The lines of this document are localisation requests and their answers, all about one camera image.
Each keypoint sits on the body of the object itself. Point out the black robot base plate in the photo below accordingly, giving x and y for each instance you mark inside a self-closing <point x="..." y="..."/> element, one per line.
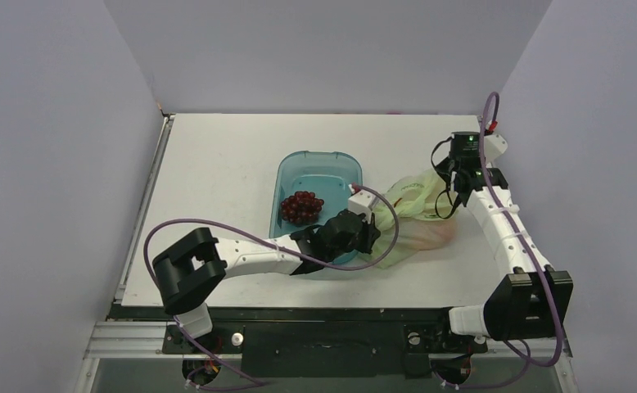
<point x="316" y="342"/>

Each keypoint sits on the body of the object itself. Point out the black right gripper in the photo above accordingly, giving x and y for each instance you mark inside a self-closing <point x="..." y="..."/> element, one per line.
<point x="448" y="181"/>

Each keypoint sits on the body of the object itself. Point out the red fake grape bunch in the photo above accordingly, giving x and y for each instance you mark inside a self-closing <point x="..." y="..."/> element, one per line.
<point x="301" y="208"/>

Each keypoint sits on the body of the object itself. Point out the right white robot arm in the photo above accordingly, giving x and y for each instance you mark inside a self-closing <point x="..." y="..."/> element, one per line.
<point x="532" y="297"/>

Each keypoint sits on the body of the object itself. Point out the aluminium table frame rail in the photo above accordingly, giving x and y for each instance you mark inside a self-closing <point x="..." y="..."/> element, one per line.
<point x="131" y="332"/>

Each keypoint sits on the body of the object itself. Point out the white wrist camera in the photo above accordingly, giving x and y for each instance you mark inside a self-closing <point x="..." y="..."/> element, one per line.
<point x="494" y="145"/>
<point x="361" y="203"/>

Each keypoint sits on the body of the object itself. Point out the light green plastic bag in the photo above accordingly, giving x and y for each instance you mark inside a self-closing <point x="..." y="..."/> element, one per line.
<point x="423" y="213"/>

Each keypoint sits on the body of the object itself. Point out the teal plastic tub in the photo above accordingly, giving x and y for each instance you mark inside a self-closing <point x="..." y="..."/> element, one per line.
<point x="311" y="187"/>

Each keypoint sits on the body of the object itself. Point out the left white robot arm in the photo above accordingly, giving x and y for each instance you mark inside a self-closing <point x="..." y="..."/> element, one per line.
<point x="187" y="272"/>

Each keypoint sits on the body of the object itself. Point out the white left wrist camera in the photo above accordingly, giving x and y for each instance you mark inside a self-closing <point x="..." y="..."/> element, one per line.
<point x="361" y="203"/>

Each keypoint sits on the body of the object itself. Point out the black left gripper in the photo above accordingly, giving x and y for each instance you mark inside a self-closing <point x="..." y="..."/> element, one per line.
<point x="371" y="234"/>

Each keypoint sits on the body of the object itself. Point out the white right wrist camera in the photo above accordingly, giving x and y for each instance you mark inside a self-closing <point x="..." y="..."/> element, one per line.
<point x="494" y="145"/>

